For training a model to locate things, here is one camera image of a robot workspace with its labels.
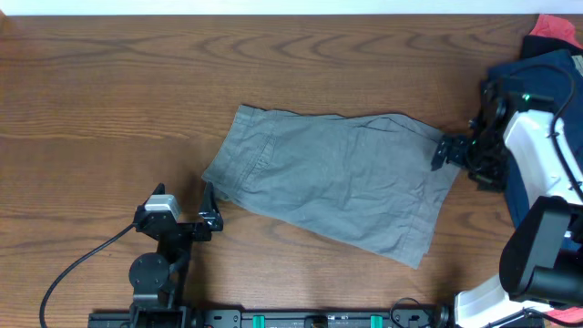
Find grey shorts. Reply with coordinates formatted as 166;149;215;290
203;106;459;268

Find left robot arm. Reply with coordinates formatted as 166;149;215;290
128;183;211;328

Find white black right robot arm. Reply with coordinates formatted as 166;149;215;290
203;76;582;327

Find navy blue garment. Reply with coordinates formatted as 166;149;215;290
489;50;582;226

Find black cloth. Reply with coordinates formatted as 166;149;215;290
519;35;582;59

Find red cloth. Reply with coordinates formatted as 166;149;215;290
529;14;582;48

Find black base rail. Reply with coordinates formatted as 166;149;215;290
87;307;455;328

